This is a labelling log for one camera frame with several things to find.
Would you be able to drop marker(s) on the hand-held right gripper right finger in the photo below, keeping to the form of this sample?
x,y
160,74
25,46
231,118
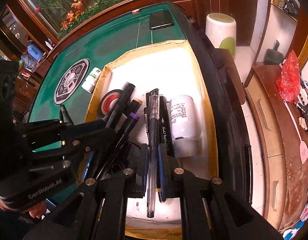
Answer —
x,y
162,172

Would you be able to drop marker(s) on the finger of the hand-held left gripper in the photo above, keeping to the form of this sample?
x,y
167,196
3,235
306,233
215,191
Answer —
x,y
69,127
81,147

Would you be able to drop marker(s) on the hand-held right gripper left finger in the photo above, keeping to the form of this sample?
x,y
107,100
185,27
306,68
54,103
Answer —
x,y
144,170

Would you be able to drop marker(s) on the clear gel pen black grip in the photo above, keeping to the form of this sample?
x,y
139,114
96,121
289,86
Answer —
x,y
152,130

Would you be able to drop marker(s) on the black tape roll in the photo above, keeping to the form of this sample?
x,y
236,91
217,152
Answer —
x,y
106,100

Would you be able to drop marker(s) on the large white plastic bottle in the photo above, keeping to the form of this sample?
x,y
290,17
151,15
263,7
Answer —
x,y
183,130

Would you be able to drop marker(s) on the white bottle green label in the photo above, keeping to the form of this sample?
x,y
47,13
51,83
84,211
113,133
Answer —
x,y
91,80

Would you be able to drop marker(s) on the black marker purple cap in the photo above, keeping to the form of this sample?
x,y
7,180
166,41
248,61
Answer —
x,y
132,118

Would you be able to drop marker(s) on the gold cardboard box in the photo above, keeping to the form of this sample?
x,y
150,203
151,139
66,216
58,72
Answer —
x,y
156,62

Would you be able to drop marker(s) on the person's left hand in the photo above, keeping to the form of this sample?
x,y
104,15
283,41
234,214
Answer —
x,y
39,209

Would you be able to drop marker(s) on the round table control panel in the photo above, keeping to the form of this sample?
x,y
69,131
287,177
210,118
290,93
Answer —
x,y
71,80

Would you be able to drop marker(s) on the blue plastic jug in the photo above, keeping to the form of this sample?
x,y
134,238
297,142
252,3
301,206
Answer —
x,y
35,51

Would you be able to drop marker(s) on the small white squeeze bottle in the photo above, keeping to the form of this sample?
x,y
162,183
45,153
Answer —
x,y
48,44

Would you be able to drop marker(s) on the wooden cabinet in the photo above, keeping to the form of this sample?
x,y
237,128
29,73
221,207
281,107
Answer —
x,y
276,167

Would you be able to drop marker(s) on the artificial flower display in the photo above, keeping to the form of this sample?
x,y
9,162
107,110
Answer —
x,y
94,0

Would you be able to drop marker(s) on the small red tape roll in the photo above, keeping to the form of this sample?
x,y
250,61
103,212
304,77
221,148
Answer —
x,y
136,11

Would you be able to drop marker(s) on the black rectangular case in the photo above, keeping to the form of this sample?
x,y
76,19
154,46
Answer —
x,y
161,20

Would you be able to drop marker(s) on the pink fly swatter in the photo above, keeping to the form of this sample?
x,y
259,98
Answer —
x,y
303,150

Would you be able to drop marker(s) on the white round stool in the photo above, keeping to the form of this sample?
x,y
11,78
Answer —
x,y
220,30

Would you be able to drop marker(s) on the red plastic bag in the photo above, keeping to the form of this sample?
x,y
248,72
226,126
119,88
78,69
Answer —
x,y
288,77

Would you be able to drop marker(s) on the black dustpan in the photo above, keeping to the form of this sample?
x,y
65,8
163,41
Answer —
x,y
273,55

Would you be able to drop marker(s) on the black bag on shelf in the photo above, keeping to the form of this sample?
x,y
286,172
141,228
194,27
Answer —
x,y
291,5

